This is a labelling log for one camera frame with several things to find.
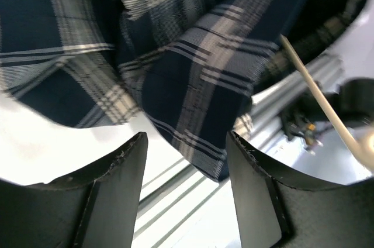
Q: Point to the navy plaid skirt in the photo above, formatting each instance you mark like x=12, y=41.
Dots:
x=192, y=66

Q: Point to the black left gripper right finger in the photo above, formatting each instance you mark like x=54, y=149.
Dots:
x=278, y=206

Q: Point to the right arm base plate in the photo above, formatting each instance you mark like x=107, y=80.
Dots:
x=352, y=102

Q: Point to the aluminium mounting rail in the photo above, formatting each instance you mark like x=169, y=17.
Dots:
x=181, y=205

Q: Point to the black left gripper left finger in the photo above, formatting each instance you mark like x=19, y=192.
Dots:
x=95, y=206

